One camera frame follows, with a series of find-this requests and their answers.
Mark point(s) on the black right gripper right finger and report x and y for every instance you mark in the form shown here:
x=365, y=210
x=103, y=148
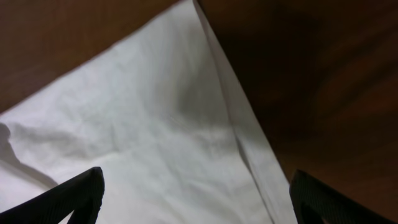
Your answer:
x=315, y=202

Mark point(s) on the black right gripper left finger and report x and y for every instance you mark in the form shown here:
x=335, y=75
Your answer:
x=79, y=197

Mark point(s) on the white printed t-shirt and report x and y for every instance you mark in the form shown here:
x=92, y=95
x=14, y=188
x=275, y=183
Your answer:
x=164, y=115

